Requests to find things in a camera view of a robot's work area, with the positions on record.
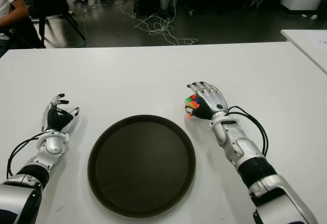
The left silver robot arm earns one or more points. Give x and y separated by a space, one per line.
52 145

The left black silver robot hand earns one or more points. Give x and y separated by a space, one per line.
57 119

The crumpled white paper scrap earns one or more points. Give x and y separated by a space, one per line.
314 17

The multicoloured Rubik's cube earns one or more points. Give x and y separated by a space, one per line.
192 101

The dark brown round plate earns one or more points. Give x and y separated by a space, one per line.
141 166

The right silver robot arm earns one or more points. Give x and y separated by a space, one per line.
245 147

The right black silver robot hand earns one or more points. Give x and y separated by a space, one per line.
212 101

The white side table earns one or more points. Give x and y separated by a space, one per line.
306 43

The black office chair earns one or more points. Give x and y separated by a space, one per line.
51 4

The black bag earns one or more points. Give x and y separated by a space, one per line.
323 5

